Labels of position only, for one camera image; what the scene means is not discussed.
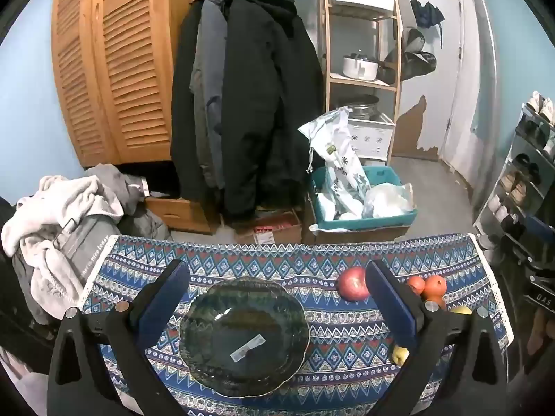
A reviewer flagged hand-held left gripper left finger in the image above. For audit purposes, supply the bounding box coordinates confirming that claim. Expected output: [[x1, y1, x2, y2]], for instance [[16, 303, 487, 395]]
[[47, 259, 191, 416]]

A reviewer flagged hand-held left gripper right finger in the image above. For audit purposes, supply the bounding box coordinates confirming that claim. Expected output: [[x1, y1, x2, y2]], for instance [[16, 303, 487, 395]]
[[366, 259, 510, 416]]

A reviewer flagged large red apple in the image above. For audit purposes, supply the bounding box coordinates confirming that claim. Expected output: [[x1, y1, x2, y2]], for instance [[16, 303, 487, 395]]
[[336, 267, 371, 302]]

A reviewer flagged large orange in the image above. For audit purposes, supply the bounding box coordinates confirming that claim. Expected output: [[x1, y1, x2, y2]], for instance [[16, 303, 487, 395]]
[[424, 274, 448, 299]]

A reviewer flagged dark green glass bowl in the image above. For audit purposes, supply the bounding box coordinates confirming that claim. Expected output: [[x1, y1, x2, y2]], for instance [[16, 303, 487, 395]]
[[179, 276, 310, 398]]

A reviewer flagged blue patterned tablecloth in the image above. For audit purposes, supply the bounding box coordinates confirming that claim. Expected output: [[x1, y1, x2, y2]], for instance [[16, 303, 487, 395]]
[[78, 233, 514, 416]]

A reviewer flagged dark grey garment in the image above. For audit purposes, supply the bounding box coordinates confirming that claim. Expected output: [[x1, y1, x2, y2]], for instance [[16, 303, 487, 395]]
[[117, 208, 174, 241]]

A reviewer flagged wooden drawer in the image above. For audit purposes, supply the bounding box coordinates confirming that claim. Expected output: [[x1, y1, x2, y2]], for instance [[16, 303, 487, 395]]
[[145, 197, 222, 235]]

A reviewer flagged grey printed garment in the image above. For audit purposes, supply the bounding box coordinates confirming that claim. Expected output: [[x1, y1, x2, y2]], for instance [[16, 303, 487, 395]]
[[13, 214, 113, 326]]

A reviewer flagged clear plastic bag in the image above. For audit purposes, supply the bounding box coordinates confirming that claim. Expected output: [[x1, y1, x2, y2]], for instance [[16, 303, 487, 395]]
[[362, 183, 415, 219]]

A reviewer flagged group of shoes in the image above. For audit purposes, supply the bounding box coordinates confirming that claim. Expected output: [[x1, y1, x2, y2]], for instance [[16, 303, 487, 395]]
[[477, 91, 555, 248]]

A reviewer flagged small cardboard box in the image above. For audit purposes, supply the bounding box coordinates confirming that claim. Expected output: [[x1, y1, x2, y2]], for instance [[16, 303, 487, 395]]
[[234, 210, 303, 245]]

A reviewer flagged teal plastic basket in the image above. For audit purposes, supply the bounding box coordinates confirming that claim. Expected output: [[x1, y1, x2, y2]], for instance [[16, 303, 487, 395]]
[[310, 165, 418, 231]]

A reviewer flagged white fleece garment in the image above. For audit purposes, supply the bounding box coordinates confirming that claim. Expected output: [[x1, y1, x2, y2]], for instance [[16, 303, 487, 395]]
[[1, 175, 126, 308]]

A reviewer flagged white printed sack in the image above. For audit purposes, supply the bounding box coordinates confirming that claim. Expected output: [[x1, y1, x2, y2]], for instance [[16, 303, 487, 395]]
[[298, 106, 371, 222]]

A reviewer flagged shoe rack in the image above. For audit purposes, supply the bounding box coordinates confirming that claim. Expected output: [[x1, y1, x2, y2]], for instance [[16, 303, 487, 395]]
[[472, 91, 555, 269]]

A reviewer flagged metal steamer pot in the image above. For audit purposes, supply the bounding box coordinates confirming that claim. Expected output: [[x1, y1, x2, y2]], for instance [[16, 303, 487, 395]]
[[342, 95, 380, 120]]

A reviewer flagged grey jacket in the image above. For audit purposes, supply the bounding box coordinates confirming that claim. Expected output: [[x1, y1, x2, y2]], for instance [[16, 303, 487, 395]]
[[189, 0, 228, 189]]

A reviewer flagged black coat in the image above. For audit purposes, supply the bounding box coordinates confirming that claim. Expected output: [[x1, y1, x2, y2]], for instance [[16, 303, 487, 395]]
[[170, 0, 324, 224]]

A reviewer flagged tall white panel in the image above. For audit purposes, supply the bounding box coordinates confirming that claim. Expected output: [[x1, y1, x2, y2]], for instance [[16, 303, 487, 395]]
[[464, 0, 499, 209]]

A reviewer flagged white door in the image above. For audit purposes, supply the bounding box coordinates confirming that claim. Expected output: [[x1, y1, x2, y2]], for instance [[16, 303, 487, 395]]
[[436, 0, 467, 170]]

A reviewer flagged white cooking pot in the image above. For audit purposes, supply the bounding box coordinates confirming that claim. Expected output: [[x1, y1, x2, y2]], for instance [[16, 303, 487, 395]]
[[342, 54, 380, 81]]

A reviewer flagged dark cap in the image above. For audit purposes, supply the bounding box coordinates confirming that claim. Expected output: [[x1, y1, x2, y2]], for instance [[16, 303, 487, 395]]
[[396, 51, 436, 81]]

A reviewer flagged wooden louvered wardrobe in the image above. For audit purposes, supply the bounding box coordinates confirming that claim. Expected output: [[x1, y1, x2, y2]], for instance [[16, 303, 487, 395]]
[[51, 0, 204, 167]]

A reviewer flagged wooden shelf rack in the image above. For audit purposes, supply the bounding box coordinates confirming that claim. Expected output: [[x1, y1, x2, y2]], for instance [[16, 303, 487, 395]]
[[322, 0, 406, 167]]

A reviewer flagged grey cap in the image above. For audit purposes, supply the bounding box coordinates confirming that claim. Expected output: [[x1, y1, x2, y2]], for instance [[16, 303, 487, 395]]
[[401, 28, 428, 53]]

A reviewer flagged dark folded umbrella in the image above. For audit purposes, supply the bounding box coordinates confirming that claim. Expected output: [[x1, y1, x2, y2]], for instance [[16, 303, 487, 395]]
[[410, 0, 445, 48]]

